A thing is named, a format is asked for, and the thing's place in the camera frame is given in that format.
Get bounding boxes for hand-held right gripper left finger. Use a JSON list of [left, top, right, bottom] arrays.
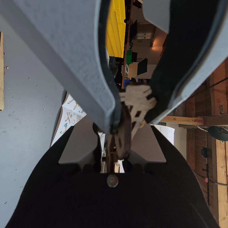
[[58, 115, 105, 173]]

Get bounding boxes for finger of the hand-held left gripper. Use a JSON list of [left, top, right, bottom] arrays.
[[0, 0, 122, 135], [142, 0, 228, 125]]

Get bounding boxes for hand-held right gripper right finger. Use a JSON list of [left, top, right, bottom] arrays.
[[123, 124, 167, 173]]

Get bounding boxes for wooden model assembly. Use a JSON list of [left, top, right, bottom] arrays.
[[105, 84, 157, 172]]

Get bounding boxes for printed instruction sheet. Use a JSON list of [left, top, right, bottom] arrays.
[[154, 124, 175, 146]]

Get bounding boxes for instruction booklet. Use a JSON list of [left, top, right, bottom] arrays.
[[50, 92, 88, 147]]

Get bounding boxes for yellow plastic bin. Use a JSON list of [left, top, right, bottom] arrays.
[[106, 0, 126, 58]]

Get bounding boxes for thin wooden stick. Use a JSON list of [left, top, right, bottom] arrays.
[[0, 32, 5, 111]]

